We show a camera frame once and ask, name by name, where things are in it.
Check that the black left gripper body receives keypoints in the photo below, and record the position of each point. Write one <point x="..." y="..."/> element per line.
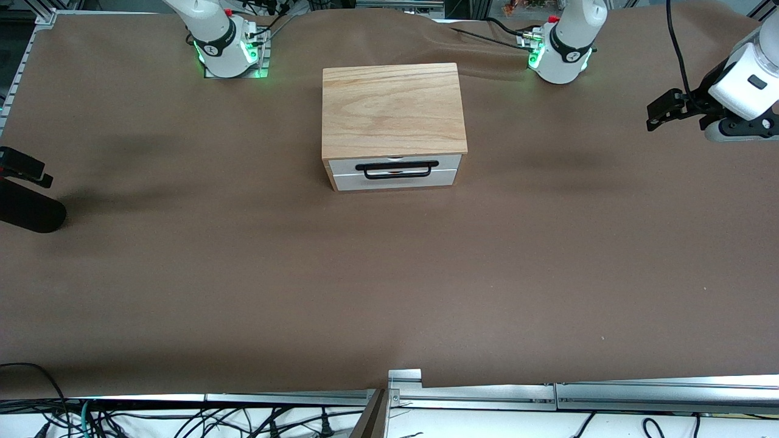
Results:
<point x="700" y="100"/>

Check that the white-fronted wooden drawer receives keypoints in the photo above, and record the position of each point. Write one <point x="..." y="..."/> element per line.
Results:
<point x="341" y="164"/>

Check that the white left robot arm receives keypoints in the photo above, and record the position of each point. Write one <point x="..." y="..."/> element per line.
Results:
<point x="566" y="55"/>

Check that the wooden drawer cabinet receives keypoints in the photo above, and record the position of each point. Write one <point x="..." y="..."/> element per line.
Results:
<point x="392" y="109"/>

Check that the black cylinder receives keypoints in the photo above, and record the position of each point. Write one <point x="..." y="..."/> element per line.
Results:
<point x="30" y="210"/>

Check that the orange artificial flowers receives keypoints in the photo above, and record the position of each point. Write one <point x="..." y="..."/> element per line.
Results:
<point x="523" y="6"/>

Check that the brown table cloth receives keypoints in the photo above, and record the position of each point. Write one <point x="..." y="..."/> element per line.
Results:
<point x="243" y="292"/>

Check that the aluminium table edge frame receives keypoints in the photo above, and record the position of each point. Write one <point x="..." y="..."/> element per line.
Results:
<point x="27" y="61"/>

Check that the wide aluminium rail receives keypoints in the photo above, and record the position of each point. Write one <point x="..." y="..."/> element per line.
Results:
<point x="669" y="392"/>

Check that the thin aluminium rail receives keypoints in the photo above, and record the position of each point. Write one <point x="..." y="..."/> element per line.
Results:
<point x="243" y="398"/>

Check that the aluminium rail with bracket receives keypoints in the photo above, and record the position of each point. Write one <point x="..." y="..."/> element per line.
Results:
<point x="475" y="394"/>

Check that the brown wooden post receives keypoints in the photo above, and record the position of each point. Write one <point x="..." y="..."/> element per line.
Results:
<point x="371" y="420"/>

